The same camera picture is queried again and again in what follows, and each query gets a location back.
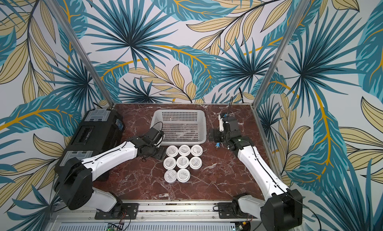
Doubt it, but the white plastic basket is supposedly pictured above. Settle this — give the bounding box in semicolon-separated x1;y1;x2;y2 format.
151;109;207;146

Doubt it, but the white yogurt cup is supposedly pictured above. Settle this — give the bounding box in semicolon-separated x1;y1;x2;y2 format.
177;169;191;183
166;145;179;158
164;169;177;184
189;156;202;170
178;145;191;157
191;145;203;157
176;156;190;169
163;157;177;170

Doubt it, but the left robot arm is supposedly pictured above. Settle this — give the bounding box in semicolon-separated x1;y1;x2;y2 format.
54;127;164;217

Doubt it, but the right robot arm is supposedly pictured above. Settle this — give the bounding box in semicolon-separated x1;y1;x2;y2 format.
209;113;303;231

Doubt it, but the black toolbox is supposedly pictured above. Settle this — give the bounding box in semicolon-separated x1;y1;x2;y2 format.
54;109;125;173

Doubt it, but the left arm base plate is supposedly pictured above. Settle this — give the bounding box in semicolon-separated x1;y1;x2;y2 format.
95;203;139;220

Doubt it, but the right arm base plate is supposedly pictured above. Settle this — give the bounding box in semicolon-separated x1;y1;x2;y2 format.
214;202;255;219

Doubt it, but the aluminium rail frame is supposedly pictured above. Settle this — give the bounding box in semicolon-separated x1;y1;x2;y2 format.
45;200;267;231

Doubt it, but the left aluminium corner post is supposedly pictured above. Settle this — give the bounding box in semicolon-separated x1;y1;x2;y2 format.
45;0;115;107

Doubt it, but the aluminium corner post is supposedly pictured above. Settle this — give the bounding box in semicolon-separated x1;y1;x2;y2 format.
252;0;310;110
45;0;115;107

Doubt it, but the right aluminium corner post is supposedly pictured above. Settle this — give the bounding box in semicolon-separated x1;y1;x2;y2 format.
252;0;310;110

